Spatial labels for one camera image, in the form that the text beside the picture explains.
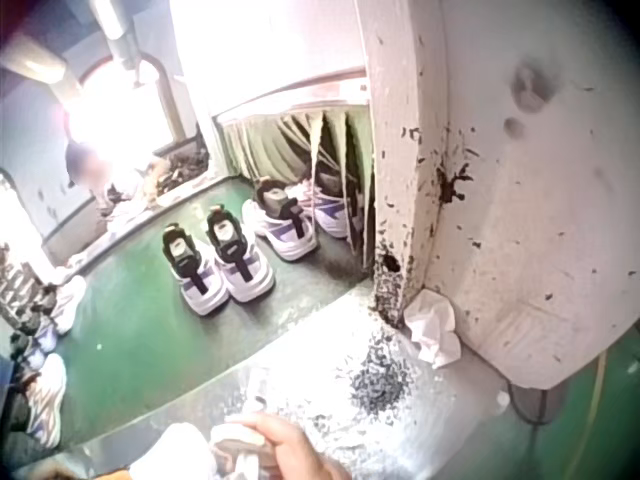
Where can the person's right hand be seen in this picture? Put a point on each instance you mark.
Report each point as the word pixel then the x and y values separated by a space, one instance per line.
pixel 300 447

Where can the person's right fingers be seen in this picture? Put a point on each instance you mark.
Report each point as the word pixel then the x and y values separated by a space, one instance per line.
pixel 270 425

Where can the white cloth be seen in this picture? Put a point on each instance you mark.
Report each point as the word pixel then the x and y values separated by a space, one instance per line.
pixel 240 452

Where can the white shoe piece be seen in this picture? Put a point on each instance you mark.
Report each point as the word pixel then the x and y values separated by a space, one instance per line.
pixel 172 455

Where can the pile of grey debris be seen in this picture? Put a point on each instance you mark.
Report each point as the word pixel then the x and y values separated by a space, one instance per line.
pixel 382 375

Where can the white purple sneaker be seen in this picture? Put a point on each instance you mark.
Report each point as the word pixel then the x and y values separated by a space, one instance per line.
pixel 242 260
pixel 197 277
pixel 280 225
pixel 327 207

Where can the crumpled white paper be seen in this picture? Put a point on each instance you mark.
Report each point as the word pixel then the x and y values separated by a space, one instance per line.
pixel 434 327

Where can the white striped sneaker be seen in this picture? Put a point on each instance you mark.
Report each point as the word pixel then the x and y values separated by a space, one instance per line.
pixel 42 335
pixel 47 400
pixel 70 302

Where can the tray of dark parts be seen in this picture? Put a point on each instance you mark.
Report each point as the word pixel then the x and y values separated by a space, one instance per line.
pixel 184 172

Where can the green strip curtain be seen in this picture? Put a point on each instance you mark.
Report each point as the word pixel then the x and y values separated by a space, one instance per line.
pixel 270 145

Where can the white stained machine housing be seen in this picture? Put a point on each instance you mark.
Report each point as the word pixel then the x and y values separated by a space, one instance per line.
pixel 525 200

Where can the grey overhead duct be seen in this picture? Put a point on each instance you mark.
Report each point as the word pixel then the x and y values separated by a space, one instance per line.
pixel 117 30

